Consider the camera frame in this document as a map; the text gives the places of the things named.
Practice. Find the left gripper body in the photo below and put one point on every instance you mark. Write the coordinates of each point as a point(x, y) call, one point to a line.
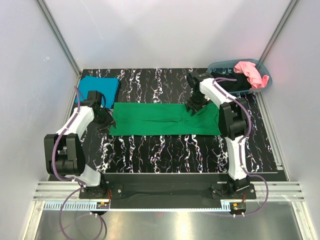
point(100, 120)

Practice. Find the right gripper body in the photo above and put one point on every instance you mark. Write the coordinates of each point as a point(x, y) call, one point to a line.
point(197, 98)

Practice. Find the green t-shirt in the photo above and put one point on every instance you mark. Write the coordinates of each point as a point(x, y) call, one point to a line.
point(157, 119)

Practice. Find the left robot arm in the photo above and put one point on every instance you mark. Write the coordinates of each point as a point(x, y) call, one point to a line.
point(64, 155)

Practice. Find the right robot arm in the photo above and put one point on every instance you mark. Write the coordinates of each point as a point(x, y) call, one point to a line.
point(234, 124)

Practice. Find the folded blue t-shirt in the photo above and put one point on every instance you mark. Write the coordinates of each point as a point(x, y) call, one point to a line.
point(109, 87)

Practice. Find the black t-shirt in basket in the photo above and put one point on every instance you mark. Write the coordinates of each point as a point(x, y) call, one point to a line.
point(241, 82)

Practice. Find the blue plastic basket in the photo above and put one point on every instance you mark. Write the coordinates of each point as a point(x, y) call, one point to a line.
point(226, 67)

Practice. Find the pink t-shirt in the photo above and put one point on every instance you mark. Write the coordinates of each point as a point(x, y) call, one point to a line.
point(252, 74)

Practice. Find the slotted cable duct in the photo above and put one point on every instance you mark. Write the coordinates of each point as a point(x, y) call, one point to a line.
point(118, 205)

